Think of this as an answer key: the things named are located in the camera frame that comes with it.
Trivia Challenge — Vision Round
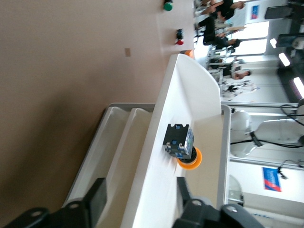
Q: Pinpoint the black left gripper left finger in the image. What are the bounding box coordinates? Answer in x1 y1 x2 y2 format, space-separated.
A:
3 177 108 228

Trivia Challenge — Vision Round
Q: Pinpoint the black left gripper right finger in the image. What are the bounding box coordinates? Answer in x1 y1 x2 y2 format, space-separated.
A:
173 177 265 228

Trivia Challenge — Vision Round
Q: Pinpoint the blue wall sign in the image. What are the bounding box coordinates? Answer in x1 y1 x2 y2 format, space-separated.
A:
250 3 261 19
261 167 283 192

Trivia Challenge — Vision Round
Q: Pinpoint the red push button switch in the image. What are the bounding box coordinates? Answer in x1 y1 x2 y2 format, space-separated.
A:
175 28 185 46

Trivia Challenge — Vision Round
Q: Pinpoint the person in black clothes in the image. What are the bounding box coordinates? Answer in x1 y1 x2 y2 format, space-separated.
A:
196 15 218 46

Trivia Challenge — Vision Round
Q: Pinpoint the yellow push button switch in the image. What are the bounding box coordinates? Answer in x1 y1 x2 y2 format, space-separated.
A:
163 123 203 171

